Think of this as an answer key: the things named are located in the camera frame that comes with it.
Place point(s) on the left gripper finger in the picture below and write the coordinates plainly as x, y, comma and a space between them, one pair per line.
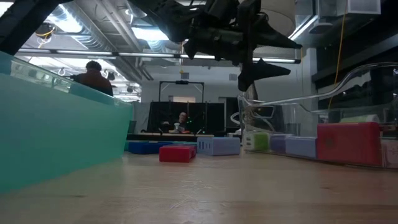
255, 73
273, 39

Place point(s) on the clear plastic bin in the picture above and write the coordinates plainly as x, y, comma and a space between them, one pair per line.
298, 109

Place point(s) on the small green block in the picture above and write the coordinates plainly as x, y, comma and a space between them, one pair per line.
360, 119
261, 141

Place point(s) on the small purple block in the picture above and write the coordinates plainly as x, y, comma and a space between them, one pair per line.
278, 143

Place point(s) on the light blue slotted block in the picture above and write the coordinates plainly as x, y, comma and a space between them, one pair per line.
219, 146
301, 147

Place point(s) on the teal plastic block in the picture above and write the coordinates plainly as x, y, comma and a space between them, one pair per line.
186, 143

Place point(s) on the red eraser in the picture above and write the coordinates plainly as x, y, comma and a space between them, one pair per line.
177, 154

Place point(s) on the red plastic block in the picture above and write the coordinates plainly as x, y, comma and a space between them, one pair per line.
348, 143

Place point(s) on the blue pencil sharpener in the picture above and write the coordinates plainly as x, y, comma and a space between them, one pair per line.
146, 148

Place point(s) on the green translucent tray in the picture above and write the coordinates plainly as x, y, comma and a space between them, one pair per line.
62, 130

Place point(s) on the white shade table lamp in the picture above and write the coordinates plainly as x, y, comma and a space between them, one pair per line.
280, 15

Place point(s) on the bright ceiling light panel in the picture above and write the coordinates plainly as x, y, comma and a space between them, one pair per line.
149, 34

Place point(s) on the person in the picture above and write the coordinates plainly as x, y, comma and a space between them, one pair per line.
183, 119
93, 81

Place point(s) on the white ceiling vent unit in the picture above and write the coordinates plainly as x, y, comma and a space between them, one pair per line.
357, 6

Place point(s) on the black curtain backdrop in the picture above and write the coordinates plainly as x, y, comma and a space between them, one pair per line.
161, 118

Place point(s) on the background work table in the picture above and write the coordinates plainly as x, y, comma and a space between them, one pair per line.
149, 136

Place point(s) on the long shiny horizontal bar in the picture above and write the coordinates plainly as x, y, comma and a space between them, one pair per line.
87, 53

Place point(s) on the black gantry frame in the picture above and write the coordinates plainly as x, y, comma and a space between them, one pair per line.
182, 82

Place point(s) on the silver ceiling duct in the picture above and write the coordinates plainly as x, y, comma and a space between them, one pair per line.
136, 9

